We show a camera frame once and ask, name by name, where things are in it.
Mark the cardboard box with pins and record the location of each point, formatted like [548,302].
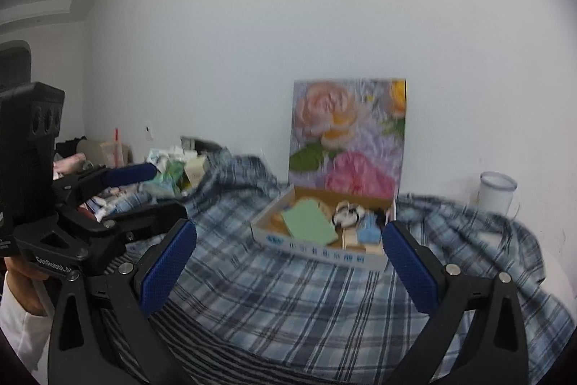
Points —
[315,252]

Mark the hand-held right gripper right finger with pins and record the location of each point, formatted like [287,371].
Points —
[412,268]

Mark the white wall socket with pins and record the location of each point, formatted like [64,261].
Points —
[149,131]

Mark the blue plaid shirt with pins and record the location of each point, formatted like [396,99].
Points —
[293,313]

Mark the grey bag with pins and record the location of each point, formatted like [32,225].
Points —
[203,143]

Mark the pink cloth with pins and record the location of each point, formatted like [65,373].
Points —
[67,166]

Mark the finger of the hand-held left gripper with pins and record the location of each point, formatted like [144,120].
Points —
[126,175]
[148,219]

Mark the white enamel mug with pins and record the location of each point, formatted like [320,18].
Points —
[496,193]

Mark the person's left hand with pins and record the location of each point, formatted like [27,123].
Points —
[25,288]

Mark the beige small carton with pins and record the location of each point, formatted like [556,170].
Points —
[194,170]

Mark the grey striped cloth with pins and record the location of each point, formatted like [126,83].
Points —
[135,349]

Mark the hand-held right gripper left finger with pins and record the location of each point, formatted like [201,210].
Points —
[167,268]

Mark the floral painting board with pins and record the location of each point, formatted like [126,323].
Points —
[347,141]

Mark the drink cup with red straw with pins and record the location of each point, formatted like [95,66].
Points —
[113,152]

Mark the green card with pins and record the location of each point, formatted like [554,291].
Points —
[311,222]

